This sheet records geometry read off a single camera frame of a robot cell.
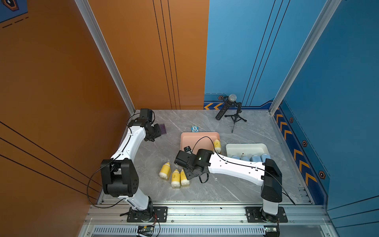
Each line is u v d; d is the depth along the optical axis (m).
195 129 1.07
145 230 0.72
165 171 0.81
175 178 0.78
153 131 0.76
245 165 0.47
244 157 0.86
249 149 0.96
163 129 1.05
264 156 0.87
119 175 0.45
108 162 0.44
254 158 0.86
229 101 0.94
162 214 0.74
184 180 0.77
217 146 0.89
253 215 0.72
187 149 0.69
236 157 0.87
